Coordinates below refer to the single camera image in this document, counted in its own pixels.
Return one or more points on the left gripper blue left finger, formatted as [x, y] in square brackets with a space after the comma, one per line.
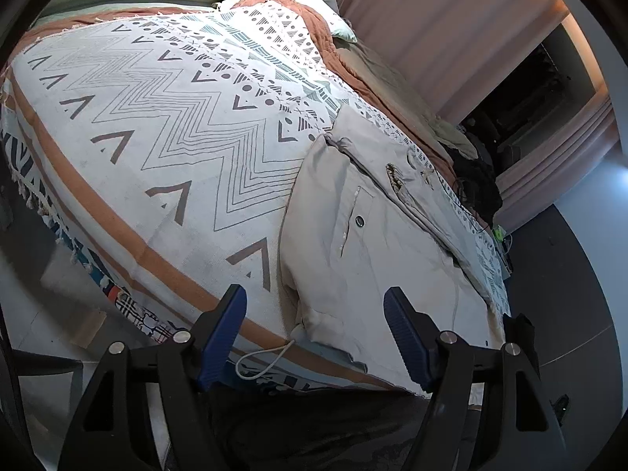
[220, 328]

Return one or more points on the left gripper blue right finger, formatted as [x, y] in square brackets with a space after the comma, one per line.
[415, 335]

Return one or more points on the beige hooded jacket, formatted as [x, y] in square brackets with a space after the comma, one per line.
[365, 213]

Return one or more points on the black clothes pile on bed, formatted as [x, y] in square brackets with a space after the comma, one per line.
[476, 180]

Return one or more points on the person legs in dark trousers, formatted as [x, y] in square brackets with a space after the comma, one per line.
[260, 428]

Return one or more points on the white bedside cabinet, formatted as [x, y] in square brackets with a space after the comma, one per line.
[505, 265]

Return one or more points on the pink curtain right panel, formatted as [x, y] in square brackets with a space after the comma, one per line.
[559, 163]

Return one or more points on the pink curtain panel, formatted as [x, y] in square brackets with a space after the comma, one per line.
[453, 52]
[559, 163]

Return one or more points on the olive green blanket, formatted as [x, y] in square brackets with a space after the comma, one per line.
[401, 99]

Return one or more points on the patterned white bed cover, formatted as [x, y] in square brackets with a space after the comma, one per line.
[164, 258]

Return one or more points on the pink curtain left panel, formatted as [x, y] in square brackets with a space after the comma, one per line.
[453, 52]

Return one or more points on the white patterned pillow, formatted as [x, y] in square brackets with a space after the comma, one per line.
[337, 25]

